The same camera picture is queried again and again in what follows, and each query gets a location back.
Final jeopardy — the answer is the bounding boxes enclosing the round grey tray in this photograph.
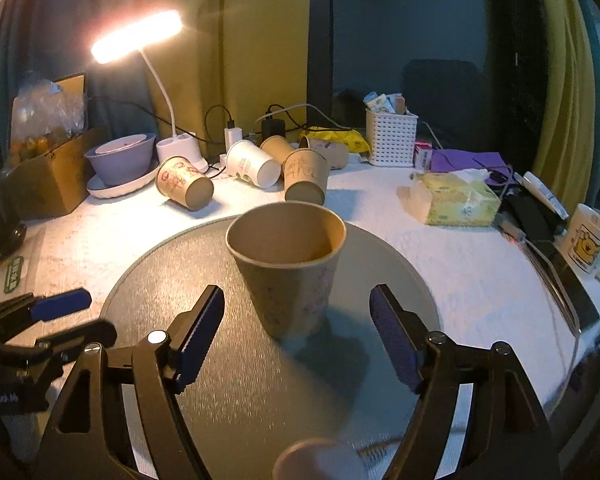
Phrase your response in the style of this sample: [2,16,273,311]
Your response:
[99,214,441,480]

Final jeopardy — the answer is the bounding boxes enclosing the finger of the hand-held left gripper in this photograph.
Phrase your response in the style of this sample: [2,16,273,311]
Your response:
[0,320,118,377]
[0,287,92,344]

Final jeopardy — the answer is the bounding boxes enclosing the plain brown paper cup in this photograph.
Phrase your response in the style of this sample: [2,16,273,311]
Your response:
[225,201,347,339]

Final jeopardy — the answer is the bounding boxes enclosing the black phone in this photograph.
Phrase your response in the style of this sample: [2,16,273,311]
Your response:
[535,240,600,333]

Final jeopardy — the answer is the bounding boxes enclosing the black chair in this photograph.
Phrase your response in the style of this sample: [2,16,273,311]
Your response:
[402,59,486,147]

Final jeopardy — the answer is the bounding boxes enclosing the packet with green label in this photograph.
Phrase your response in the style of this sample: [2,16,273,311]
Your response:
[0,255,31,307]

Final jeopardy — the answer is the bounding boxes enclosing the small red white carton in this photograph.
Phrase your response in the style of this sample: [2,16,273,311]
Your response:
[413,141,434,170]

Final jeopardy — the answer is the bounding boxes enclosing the brown cup with black scribble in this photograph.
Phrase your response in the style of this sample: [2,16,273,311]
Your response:
[283,148,330,206]

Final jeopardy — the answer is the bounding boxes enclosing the white tube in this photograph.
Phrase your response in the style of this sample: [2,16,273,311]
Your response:
[522,171,570,220]

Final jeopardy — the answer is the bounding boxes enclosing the yellow tissue box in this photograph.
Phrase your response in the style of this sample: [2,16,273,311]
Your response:
[399,170,501,227]

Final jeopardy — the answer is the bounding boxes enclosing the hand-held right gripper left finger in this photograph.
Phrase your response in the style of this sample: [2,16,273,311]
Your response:
[36,285,226,480]

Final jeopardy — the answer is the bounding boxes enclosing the white plastic basket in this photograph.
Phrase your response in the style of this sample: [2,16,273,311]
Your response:
[365,107,420,167]

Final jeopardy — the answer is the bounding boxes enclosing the plastic bag of oranges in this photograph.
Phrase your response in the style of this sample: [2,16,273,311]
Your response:
[7,77,88,163]

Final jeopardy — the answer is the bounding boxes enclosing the purple bowl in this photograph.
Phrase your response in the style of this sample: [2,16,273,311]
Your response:
[84,133,157,187]

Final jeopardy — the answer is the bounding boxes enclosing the white charger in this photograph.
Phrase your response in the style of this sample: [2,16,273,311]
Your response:
[224,119,243,153]

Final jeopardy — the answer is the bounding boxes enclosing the white packets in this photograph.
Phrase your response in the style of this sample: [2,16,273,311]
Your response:
[365,91,409,115]

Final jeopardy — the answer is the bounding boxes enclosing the white charging cable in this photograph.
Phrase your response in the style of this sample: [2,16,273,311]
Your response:
[497,217,583,366]

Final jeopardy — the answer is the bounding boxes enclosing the white paper cup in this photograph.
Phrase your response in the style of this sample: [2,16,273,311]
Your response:
[226,140,282,190]

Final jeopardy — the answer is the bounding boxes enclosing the white desk lamp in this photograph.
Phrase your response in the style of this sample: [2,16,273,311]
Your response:
[91,9,211,176]

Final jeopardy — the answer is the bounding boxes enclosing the black pouch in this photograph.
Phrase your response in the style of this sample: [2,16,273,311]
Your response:
[500,190,556,243]

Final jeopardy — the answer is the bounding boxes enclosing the purple cloth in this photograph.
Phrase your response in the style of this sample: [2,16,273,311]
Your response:
[430,148,514,179]

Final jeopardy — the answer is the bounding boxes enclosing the white mug with bear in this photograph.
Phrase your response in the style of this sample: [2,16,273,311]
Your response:
[562,203,600,286]

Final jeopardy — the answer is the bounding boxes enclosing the cardboard box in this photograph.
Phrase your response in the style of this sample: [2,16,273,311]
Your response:
[0,72,108,221]

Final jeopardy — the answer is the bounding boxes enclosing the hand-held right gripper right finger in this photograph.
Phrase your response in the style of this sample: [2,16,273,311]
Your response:
[370,284,561,480]

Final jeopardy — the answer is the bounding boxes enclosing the yellow plastic bag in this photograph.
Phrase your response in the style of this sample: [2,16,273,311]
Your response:
[305,125,371,155]

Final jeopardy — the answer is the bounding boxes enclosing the black cable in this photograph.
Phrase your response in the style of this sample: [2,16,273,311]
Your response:
[87,96,237,157]

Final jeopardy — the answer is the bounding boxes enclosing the white plate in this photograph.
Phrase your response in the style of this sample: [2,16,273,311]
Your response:
[86,160,161,199]

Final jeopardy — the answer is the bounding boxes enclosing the small white cup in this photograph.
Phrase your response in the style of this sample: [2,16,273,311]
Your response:
[272,437,366,480]

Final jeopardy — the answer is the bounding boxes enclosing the brown cup with red print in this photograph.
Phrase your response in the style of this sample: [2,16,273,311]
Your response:
[155,155,215,212]

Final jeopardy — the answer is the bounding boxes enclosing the yellow curtain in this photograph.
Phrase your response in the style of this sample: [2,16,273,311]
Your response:
[530,0,597,206]

